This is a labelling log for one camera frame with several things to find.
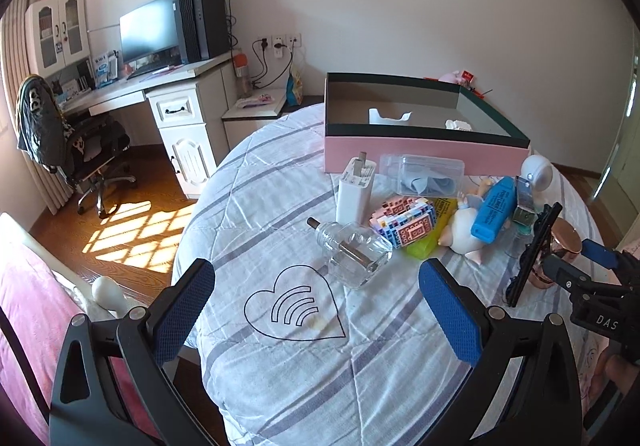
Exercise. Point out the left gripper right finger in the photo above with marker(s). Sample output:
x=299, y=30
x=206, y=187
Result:
x=522, y=386

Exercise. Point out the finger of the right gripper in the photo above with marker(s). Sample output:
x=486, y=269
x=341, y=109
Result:
x=566, y=275
x=596, y=252

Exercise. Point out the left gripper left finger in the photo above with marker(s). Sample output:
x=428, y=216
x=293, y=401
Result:
x=87, y=407

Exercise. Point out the rose gold candle jar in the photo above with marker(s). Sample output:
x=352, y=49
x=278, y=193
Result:
x=565, y=242

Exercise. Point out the dark blue long box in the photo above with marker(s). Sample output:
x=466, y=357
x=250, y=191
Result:
x=524, y=213

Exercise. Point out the blue plastic tube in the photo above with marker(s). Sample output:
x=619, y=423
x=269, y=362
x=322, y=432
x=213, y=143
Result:
x=498, y=206

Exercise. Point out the white astronaut figurine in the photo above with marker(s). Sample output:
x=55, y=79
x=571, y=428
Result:
x=538, y=171

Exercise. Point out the clear dental flosser box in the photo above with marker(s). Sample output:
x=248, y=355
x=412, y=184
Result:
x=421, y=176

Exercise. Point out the playing card deck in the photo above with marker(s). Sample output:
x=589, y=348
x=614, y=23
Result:
x=404, y=220

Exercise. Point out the clear glass perfume bottle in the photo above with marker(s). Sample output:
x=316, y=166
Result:
x=355, y=254

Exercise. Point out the person right hand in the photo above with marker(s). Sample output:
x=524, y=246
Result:
x=620, y=372

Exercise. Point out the black hair clip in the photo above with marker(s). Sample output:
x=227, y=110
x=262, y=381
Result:
x=541, y=241

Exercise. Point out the white doll figurine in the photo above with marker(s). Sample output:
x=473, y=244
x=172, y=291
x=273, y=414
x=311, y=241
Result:
x=457, y=234

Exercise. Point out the yellow green packet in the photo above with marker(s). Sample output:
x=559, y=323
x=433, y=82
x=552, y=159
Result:
x=423, y=248

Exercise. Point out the striped white bed quilt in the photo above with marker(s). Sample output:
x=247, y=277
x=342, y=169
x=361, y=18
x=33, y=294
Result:
x=289, y=355

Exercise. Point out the red toy crate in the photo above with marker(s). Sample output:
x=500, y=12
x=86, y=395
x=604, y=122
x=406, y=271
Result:
x=472, y=85

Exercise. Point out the pink plush toy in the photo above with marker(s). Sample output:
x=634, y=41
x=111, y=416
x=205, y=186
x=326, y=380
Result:
x=455, y=77

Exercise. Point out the white power adapter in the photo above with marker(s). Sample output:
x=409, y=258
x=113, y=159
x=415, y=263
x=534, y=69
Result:
x=354, y=190

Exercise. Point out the pink storage box green rim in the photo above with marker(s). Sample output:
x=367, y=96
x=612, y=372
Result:
x=447, y=121

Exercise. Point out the white phone stand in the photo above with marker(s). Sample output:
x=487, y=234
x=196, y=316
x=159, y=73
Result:
x=377, y=118

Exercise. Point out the black office chair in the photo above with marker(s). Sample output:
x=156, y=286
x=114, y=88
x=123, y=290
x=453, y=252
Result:
x=80, y=152

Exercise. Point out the white desk with drawers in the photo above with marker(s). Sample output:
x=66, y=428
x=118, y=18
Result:
x=187, y=104

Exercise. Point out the white low nightstand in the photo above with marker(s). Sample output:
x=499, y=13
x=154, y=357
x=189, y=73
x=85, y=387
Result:
x=263, y=107

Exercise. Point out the black computer monitor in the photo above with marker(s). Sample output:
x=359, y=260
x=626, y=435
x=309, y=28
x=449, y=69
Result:
x=149, y=30

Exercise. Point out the white glass door cabinet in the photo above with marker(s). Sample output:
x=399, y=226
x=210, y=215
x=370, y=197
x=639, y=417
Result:
x=56, y=35

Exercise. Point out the black computer tower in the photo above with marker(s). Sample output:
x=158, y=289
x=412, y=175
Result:
x=202, y=29

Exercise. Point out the wall power outlets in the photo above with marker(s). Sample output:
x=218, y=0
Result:
x=278, y=44

